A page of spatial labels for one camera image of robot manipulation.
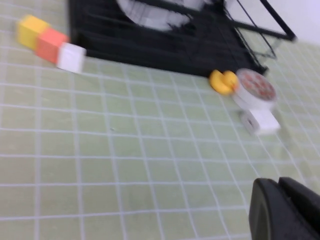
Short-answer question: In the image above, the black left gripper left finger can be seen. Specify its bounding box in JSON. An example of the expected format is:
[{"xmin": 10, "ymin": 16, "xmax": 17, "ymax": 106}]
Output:
[{"xmin": 248, "ymin": 178, "xmax": 320, "ymax": 240}]

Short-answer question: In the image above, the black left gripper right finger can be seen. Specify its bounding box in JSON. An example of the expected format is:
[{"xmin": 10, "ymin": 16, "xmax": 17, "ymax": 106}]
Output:
[{"xmin": 278, "ymin": 176, "xmax": 320, "ymax": 237}]

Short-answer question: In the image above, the grey plate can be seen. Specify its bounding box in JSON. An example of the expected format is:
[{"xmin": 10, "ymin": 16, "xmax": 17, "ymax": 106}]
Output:
[{"xmin": 116, "ymin": 0, "xmax": 194, "ymax": 31}]

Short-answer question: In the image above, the white rectangular box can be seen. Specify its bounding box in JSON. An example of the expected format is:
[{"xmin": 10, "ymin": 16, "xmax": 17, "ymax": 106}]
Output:
[{"xmin": 239, "ymin": 108, "xmax": 282, "ymax": 137}]

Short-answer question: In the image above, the white tape roll red print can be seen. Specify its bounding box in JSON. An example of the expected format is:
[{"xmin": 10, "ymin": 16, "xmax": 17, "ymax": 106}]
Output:
[{"xmin": 232, "ymin": 67, "xmax": 278, "ymax": 111}]

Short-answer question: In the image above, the yellow rubber duck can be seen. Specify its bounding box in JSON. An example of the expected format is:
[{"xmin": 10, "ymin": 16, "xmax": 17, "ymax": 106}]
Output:
[{"xmin": 208, "ymin": 69, "xmax": 240, "ymax": 96}]

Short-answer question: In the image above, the green checked tablecloth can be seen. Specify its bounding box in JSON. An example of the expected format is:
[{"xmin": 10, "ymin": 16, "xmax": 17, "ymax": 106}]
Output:
[{"xmin": 0, "ymin": 0, "xmax": 320, "ymax": 240}]

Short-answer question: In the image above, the black plastic drip tray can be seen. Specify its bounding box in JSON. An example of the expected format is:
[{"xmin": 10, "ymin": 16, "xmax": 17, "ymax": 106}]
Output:
[{"xmin": 68, "ymin": 0, "xmax": 269, "ymax": 79}]

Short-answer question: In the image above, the white cube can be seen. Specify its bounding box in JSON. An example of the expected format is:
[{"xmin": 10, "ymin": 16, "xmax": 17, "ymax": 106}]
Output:
[{"xmin": 56, "ymin": 42, "xmax": 87, "ymax": 74}]

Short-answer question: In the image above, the orange cube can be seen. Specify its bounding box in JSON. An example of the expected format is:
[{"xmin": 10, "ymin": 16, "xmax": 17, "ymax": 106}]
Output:
[{"xmin": 34, "ymin": 27, "xmax": 70, "ymax": 64}]

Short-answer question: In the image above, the yellow cube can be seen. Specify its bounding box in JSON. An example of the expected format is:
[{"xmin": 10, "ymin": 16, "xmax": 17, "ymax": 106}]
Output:
[{"xmin": 15, "ymin": 14, "xmax": 53, "ymax": 50}]

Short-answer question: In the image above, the black wire dish rack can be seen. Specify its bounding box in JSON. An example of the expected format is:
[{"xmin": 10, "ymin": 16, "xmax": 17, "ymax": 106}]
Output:
[{"xmin": 68, "ymin": 0, "xmax": 299, "ymax": 79}]

